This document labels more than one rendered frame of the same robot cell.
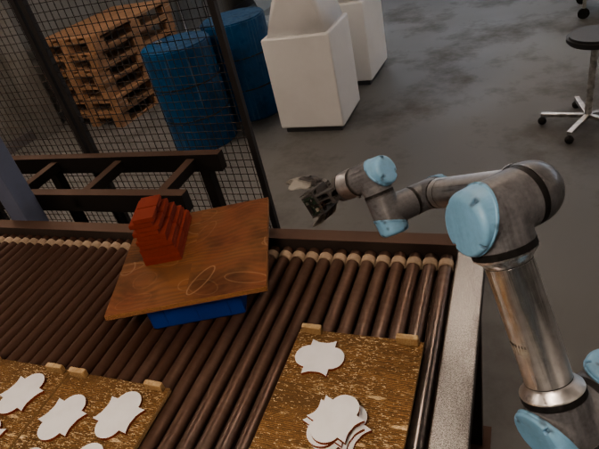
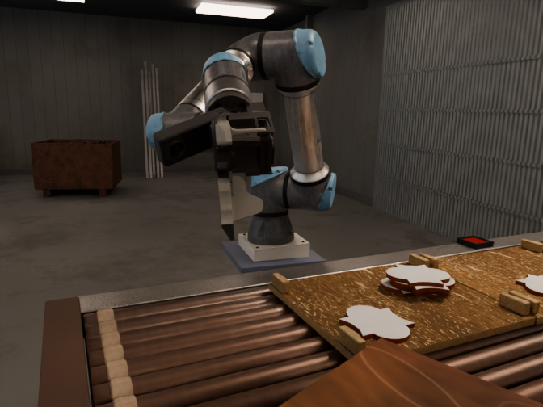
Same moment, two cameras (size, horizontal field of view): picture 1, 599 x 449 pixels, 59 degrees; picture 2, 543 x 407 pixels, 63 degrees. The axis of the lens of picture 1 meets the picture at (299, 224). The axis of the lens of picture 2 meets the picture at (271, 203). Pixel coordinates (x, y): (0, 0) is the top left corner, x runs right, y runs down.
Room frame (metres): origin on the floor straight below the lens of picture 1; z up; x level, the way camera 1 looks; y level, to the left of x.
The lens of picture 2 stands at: (1.68, 0.34, 1.32)
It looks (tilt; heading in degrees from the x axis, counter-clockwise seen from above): 12 degrees down; 218
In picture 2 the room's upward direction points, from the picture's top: 1 degrees clockwise
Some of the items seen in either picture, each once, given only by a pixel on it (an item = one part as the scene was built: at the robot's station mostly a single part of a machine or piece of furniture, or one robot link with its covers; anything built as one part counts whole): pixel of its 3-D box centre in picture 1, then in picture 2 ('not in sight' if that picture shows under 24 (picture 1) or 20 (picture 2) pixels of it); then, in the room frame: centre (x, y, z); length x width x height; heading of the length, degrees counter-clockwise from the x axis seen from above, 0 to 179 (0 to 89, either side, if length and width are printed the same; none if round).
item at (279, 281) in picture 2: (407, 339); (280, 283); (0.94, -0.20, 0.95); 0.06 x 0.02 x 0.03; 63
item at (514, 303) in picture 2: not in sight; (514, 303); (0.72, 0.22, 0.95); 0.06 x 0.02 x 0.03; 63
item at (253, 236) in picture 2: not in sight; (270, 224); (0.58, -0.51, 0.96); 0.15 x 0.15 x 0.10
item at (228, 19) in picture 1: (218, 77); not in sight; (5.05, 0.41, 0.48); 1.30 x 0.80 x 0.96; 143
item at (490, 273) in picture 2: not in sight; (527, 277); (0.46, 0.20, 0.93); 0.41 x 0.35 x 0.02; 152
